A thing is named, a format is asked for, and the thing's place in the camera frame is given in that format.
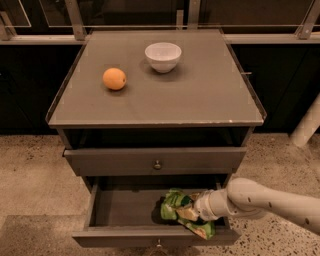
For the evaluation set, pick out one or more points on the grey top drawer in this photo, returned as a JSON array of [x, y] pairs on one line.
[[155, 161]]

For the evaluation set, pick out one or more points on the white ceramic bowl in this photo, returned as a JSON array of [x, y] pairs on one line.
[[163, 56]]

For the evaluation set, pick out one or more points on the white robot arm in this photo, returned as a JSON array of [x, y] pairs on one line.
[[244, 198]]

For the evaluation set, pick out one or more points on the orange fruit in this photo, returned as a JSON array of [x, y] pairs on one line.
[[114, 79]]

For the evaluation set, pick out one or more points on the metal window frame rail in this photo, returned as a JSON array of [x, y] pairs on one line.
[[241, 21]]

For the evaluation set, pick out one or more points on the grey drawer cabinet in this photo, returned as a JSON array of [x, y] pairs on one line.
[[205, 101]]

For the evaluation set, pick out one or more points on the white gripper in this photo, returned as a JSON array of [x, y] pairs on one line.
[[204, 205]]

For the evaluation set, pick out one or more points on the grey open middle drawer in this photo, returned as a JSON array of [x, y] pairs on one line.
[[124, 211]]

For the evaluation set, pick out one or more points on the green rice chip bag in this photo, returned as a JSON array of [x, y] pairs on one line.
[[176, 198]]

